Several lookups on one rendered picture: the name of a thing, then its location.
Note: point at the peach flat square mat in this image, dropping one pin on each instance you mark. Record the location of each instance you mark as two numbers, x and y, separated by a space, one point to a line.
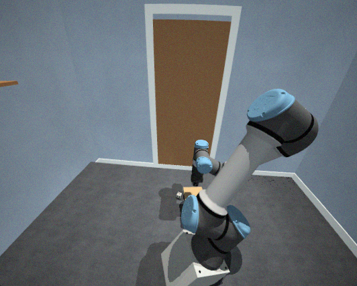
191 191

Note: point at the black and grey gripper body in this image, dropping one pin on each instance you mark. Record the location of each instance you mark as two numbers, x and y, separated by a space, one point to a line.
196 176

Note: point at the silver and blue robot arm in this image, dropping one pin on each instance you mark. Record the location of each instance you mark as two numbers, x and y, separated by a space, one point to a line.
218 228

